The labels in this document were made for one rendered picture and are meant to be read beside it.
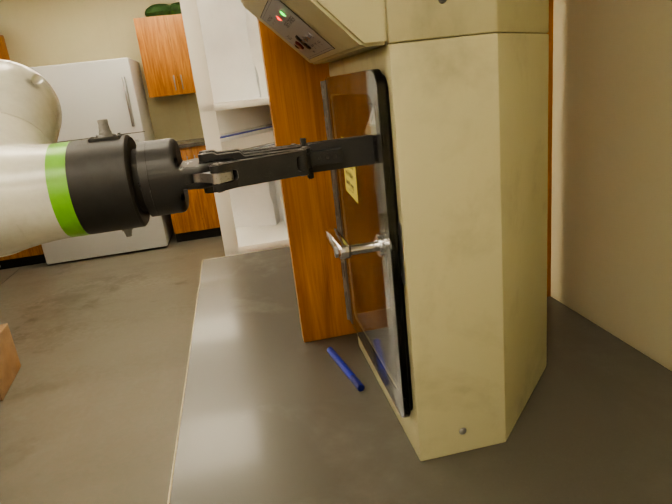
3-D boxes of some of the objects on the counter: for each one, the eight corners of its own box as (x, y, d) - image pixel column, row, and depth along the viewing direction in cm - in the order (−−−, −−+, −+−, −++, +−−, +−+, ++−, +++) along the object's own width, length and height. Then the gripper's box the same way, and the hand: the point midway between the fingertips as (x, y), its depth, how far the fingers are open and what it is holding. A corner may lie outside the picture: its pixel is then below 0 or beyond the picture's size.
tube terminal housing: (491, 319, 99) (477, -181, 76) (609, 419, 68) (647, -368, 45) (358, 344, 95) (302, -174, 72) (421, 463, 64) (358, -372, 41)
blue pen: (333, 351, 94) (332, 346, 93) (364, 390, 81) (364, 383, 81) (327, 353, 93) (326, 347, 93) (358, 392, 81) (357, 385, 80)
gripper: (122, 148, 47) (386, 115, 51) (144, 137, 59) (355, 111, 63) (141, 231, 49) (393, 194, 53) (158, 204, 61) (361, 175, 65)
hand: (340, 153), depth 57 cm, fingers closed
